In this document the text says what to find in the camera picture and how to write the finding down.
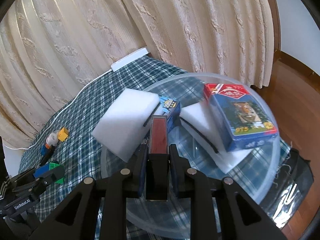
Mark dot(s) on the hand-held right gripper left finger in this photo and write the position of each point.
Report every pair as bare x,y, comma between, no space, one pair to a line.
142,170

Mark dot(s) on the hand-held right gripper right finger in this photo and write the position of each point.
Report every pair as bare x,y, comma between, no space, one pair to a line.
173,170

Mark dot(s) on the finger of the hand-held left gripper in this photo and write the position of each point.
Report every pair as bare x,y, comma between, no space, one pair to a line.
53,175
41,172

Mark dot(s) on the green building block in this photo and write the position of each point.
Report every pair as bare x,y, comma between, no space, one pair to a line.
53,165

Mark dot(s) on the dark red clear case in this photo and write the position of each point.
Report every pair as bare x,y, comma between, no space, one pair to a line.
157,135

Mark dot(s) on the white sponge black strip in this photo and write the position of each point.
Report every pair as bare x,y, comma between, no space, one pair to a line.
197,120
125,120

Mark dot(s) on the blue glove box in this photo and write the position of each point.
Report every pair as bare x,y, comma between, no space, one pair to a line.
172,110

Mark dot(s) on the clear round plastic container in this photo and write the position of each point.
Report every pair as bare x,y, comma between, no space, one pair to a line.
260,175

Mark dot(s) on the red blue playing card box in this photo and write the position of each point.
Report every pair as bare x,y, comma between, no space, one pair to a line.
245,120

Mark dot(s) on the black ribbed case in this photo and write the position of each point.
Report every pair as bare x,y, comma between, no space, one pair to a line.
47,158

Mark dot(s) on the blue building block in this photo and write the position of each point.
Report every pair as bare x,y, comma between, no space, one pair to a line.
44,152

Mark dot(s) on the clear zip bag white item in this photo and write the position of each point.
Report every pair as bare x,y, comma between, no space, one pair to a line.
52,138

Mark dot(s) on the yellow building block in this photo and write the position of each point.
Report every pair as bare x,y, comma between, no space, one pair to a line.
63,134

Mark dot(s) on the blue plaid tablecloth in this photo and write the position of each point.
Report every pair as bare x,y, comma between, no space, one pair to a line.
82,130

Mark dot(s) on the white power strip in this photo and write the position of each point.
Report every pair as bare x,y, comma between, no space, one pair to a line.
130,58

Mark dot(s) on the cream patterned curtain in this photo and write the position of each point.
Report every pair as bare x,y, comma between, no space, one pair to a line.
125,17

